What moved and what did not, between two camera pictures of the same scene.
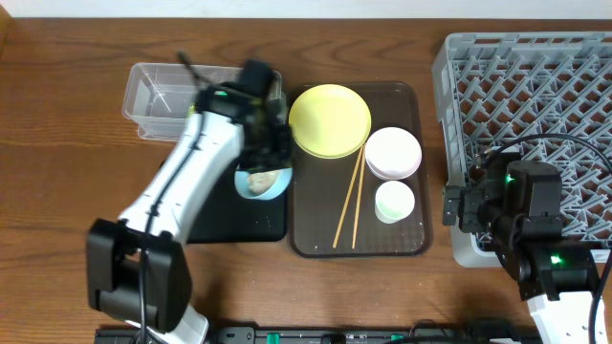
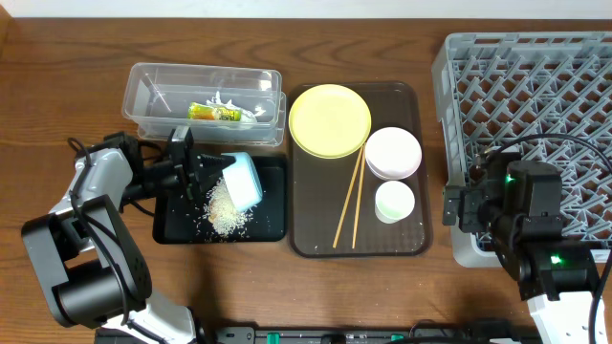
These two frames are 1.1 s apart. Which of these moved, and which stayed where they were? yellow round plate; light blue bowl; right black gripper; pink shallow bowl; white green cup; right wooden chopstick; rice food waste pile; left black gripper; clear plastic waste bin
Moved: light blue bowl; rice food waste pile; left black gripper
Stayed: clear plastic waste bin; pink shallow bowl; right wooden chopstick; yellow round plate; white green cup; right black gripper
